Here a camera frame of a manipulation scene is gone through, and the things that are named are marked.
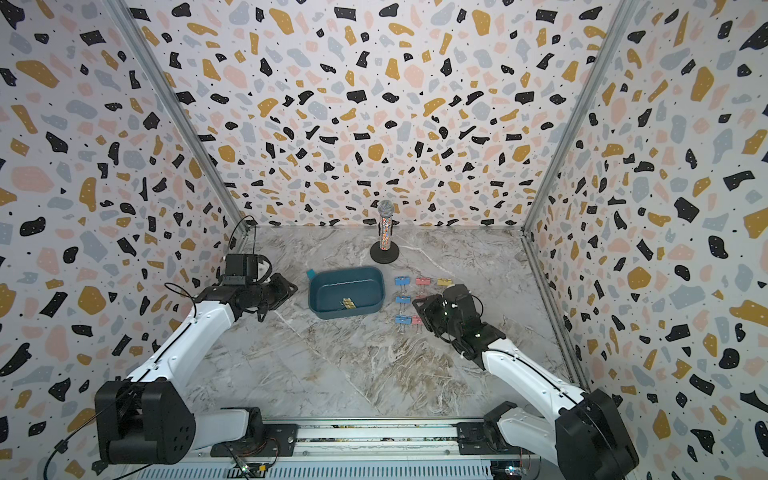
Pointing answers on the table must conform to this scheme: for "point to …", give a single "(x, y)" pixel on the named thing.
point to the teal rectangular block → (311, 274)
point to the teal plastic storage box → (364, 285)
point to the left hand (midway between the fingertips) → (298, 287)
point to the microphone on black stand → (386, 250)
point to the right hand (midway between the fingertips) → (411, 302)
